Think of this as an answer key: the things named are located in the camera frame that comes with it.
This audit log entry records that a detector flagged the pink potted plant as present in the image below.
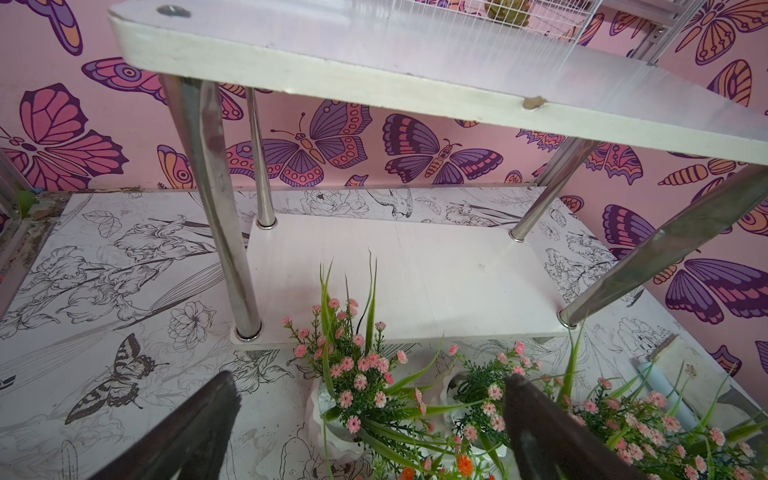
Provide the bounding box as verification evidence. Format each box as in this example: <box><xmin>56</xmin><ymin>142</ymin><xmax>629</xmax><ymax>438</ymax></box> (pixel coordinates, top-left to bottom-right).
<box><xmin>556</xmin><ymin>336</ymin><xmax>767</xmax><ymax>479</ymax></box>
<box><xmin>440</xmin><ymin>340</ymin><xmax>541</xmax><ymax>457</ymax></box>
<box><xmin>283</xmin><ymin>261</ymin><xmax>447</xmax><ymax>479</ymax></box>

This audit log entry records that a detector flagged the white two-tier rack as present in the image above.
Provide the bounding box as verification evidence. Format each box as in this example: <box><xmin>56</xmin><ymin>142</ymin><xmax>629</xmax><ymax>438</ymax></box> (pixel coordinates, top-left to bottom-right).
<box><xmin>108</xmin><ymin>1</ymin><xmax>767</xmax><ymax>350</ymax></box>

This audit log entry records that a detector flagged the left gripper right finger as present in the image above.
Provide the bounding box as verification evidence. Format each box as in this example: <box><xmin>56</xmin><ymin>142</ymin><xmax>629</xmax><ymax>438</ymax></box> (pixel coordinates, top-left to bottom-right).
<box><xmin>503</xmin><ymin>374</ymin><xmax>645</xmax><ymax>479</ymax></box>

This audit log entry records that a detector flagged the pink potted plant back left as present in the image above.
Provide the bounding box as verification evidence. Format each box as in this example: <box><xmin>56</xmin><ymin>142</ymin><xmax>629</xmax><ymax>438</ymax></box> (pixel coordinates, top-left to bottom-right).
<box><xmin>283</xmin><ymin>261</ymin><xmax>447</xmax><ymax>479</ymax></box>

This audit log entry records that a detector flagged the pink potted plant right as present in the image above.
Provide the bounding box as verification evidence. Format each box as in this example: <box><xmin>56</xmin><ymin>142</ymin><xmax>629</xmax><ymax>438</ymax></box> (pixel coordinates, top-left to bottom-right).
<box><xmin>556</xmin><ymin>336</ymin><xmax>767</xmax><ymax>479</ymax></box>

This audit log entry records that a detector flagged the pink potted plant centre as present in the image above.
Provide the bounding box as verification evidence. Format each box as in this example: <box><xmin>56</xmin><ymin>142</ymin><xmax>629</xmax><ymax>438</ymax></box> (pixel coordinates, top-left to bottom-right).
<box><xmin>440</xmin><ymin>340</ymin><xmax>541</xmax><ymax>457</ymax></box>

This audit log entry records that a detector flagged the light blue garden trowel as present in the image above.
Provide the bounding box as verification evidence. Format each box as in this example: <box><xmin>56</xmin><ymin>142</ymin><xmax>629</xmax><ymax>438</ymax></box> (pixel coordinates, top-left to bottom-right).
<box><xmin>636</xmin><ymin>361</ymin><xmax>699</xmax><ymax>430</ymax></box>

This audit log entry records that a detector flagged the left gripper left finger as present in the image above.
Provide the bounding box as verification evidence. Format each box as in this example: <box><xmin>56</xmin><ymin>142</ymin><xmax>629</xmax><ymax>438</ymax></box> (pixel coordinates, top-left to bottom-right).
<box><xmin>92</xmin><ymin>371</ymin><xmax>241</xmax><ymax>479</ymax></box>

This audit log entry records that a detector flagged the orange potted plant middle left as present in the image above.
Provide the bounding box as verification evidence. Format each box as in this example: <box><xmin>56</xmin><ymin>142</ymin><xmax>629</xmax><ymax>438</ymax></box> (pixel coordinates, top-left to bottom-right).
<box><xmin>395</xmin><ymin>453</ymin><xmax>497</xmax><ymax>479</ymax></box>

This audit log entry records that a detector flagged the green object in basket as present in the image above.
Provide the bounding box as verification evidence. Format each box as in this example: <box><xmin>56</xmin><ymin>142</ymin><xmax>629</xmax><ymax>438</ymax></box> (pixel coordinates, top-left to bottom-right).
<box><xmin>484</xmin><ymin>0</ymin><xmax>530</xmax><ymax>28</ymax></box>

